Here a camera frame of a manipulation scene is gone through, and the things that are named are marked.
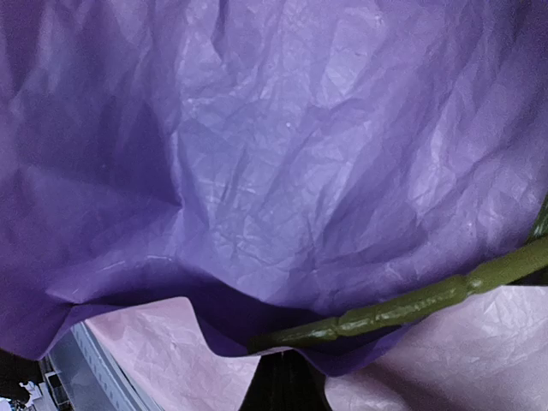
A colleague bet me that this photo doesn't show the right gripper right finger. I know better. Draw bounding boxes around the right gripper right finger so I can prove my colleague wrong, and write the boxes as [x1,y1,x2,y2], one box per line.
[284,350,332,411]

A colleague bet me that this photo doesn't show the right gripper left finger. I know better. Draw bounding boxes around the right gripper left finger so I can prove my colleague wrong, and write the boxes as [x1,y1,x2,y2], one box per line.
[239,354,285,411]

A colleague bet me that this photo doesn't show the pink purple wrapping paper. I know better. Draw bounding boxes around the pink purple wrapping paper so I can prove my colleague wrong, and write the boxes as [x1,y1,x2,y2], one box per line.
[0,0,548,411]

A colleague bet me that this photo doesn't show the orange fake flower stem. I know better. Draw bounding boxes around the orange fake flower stem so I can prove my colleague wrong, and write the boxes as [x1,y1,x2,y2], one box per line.
[247,203,547,354]

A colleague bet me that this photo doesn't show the aluminium front rail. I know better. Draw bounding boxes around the aluminium front rail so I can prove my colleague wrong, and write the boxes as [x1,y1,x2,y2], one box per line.
[48,323,161,411]

